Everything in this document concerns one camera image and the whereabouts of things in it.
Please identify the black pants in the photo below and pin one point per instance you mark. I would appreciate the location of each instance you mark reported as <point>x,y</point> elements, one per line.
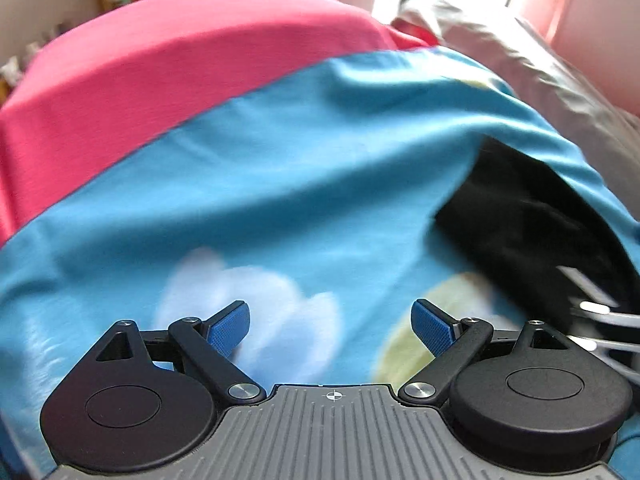
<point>510,220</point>

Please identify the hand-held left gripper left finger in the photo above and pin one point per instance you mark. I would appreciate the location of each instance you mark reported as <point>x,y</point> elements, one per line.
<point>230,327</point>

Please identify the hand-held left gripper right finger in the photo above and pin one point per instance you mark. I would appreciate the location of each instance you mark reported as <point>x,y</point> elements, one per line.
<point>432,327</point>

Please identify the pink bed sheet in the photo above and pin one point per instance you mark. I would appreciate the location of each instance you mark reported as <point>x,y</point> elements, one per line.
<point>175,75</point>

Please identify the grey cloth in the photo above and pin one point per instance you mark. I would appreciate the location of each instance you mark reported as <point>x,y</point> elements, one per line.
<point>550,90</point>

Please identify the blue printed blanket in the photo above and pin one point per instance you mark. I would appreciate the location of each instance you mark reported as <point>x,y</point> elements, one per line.
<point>300,185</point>

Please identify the cluttered shelf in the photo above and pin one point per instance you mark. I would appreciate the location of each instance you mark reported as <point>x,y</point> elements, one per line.
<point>45,40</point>

